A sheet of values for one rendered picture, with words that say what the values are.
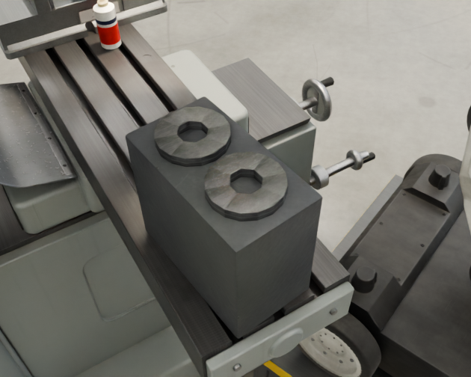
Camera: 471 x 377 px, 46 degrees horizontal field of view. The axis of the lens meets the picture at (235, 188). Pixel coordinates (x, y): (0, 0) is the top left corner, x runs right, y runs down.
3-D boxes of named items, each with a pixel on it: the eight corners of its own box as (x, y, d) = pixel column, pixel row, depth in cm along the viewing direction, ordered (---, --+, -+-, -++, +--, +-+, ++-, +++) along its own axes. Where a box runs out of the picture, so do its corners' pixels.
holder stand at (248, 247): (211, 191, 85) (205, 85, 71) (310, 289, 74) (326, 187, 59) (144, 230, 81) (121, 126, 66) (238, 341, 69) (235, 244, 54)
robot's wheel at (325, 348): (373, 380, 121) (391, 337, 106) (362, 399, 118) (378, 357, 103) (296, 328, 129) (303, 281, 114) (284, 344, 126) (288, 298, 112)
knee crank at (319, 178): (365, 151, 154) (368, 135, 150) (380, 164, 151) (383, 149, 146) (300, 182, 147) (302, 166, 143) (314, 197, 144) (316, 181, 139)
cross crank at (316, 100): (314, 99, 155) (318, 64, 147) (341, 123, 149) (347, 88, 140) (266, 120, 150) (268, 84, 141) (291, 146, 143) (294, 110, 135)
